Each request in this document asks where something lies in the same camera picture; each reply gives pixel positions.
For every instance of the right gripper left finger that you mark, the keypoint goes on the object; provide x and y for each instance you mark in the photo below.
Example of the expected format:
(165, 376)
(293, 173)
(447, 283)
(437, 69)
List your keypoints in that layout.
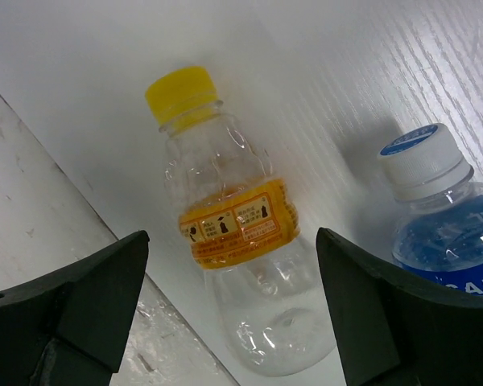
(71, 326)

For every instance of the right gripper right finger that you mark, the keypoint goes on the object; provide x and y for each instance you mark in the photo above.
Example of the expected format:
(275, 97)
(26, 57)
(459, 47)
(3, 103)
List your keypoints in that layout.
(393, 327)

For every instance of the blue label clear bottle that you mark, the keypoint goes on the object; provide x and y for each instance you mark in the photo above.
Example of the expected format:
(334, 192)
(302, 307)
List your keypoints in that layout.
(439, 235)

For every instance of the yellow cap orange label bottle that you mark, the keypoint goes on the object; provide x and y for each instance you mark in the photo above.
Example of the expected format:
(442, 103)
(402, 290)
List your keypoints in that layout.
(234, 210)

